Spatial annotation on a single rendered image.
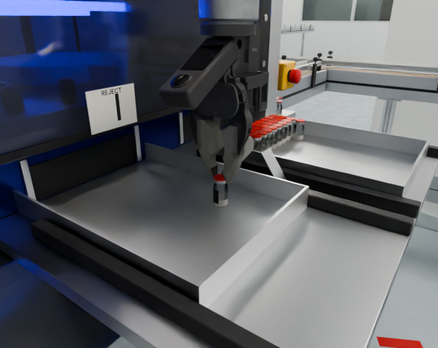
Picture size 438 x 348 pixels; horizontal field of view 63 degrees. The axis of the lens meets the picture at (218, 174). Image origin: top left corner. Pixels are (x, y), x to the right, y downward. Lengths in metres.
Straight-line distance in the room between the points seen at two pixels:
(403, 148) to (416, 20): 1.42
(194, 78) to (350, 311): 0.29
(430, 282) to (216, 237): 1.63
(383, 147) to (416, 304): 1.12
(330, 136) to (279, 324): 0.58
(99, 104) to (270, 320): 0.36
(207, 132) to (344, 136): 0.44
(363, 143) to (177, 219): 0.50
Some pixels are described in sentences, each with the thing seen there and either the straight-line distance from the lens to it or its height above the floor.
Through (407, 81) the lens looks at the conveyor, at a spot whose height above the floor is 0.91.
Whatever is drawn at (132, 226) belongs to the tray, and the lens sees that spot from 0.50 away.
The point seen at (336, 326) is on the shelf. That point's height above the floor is 0.88.
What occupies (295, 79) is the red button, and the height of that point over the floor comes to 0.99.
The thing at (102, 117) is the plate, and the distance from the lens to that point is 0.54.
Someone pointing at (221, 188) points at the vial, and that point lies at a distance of 0.52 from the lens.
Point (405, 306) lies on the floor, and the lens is 1.82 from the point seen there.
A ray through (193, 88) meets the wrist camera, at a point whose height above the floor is 1.07.
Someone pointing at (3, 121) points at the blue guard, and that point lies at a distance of 0.47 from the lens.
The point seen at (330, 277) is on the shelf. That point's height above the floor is 0.88.
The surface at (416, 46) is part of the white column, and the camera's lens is 2.20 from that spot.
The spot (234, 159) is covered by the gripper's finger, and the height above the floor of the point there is 0.96.
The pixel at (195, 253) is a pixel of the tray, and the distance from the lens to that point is 0.44.
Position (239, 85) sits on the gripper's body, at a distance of 0.46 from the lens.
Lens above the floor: 1.14
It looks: 24 degrees down
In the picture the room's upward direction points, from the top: straight up
